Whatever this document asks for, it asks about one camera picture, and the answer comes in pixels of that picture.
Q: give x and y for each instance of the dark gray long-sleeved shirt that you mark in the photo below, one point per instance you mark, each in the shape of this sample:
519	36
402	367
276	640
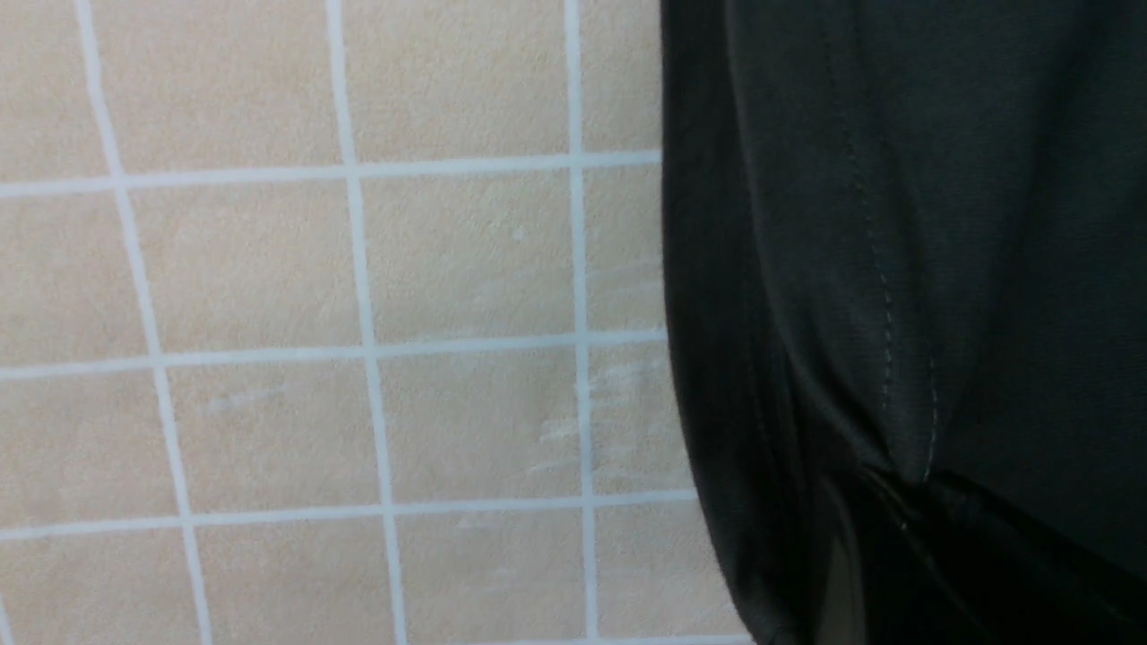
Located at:
903	249

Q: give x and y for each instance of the beige checkered tablecloth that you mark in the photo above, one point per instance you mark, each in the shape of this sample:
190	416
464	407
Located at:
341	322

